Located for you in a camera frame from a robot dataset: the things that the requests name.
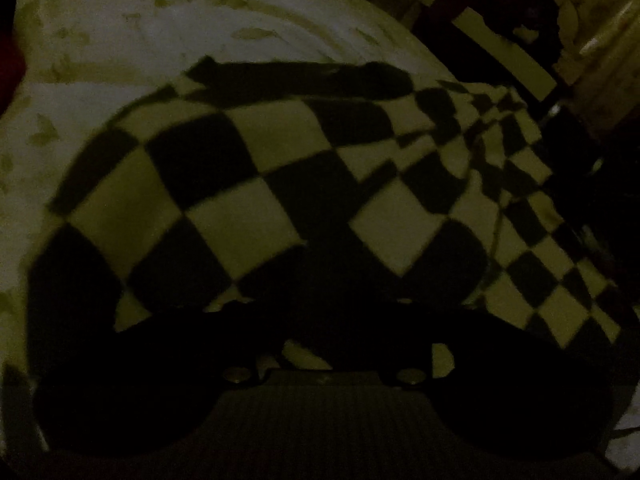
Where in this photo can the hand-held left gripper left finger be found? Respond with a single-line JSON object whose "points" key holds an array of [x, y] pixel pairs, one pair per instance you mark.
{"points": [[235, 330]]}

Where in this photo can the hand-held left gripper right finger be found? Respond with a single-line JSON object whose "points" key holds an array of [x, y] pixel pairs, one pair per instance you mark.
{"points": [[400, 330]]}

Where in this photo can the black and white checkered garment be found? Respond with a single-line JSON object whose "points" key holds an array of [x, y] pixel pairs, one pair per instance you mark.
{"points": [[280, 200]]}

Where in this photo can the white leaf-print bed sheet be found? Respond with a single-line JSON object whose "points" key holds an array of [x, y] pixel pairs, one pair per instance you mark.
{"points": [[150, 30]]}

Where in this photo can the dark cloth with pale patches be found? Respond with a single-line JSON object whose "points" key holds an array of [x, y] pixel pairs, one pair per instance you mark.
{"points": [[500, 15]]}

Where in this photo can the red cloth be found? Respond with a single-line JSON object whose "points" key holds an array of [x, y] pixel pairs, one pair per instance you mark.
{"points": [[9, 75]]}

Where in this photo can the pale crinkled cloth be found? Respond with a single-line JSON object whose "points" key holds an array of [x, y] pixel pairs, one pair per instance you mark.
{"points": [[605, 30]]}

